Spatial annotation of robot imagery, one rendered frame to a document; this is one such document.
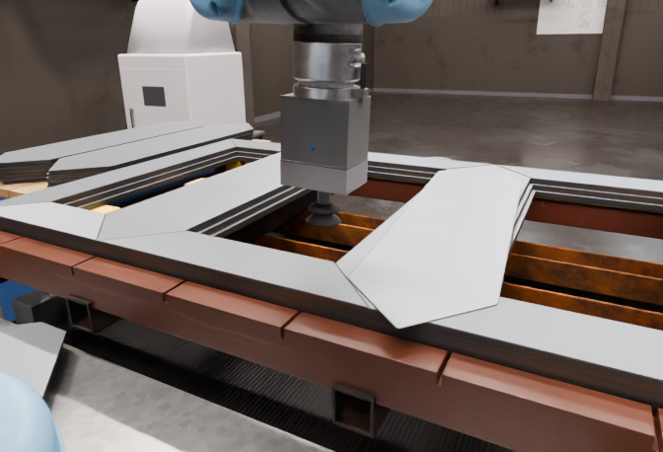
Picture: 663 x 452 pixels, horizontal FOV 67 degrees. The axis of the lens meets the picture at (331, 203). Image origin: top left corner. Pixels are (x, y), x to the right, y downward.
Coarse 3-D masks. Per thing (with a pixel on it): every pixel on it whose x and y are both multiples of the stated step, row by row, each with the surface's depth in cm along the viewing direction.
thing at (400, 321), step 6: (384, 312) 54; (390, 312) 54; (396, 312) 54; (390, 318) 53; (396, 318) 53; (402, 318) 53; (408, 318) 53; (414, 318) 53; (420, 318) 53; (426, 318) 53; (396, 324) 52; (402, 324) 52; (408, 324) 52; (414, 324) 52
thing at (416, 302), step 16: (368, 288) 59; (384, 288) 59; (400, 288) 59; (384, 304) 55; (400, 304) 55; (416, 304) 55; (432, 304) 55; (448, 304) 55; (464, 304) 55; (480, 304) 55; (496, 304) 55
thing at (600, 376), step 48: (96, 192) 101; (288, 192) 103; (528, 192) 100; (576, 192) 102; (624, 192) 98; (48, 240) 80; (240, 288) 63; (288, 288) 60; (432, 336) 52; (576, 384) 46; (624, 384) 44
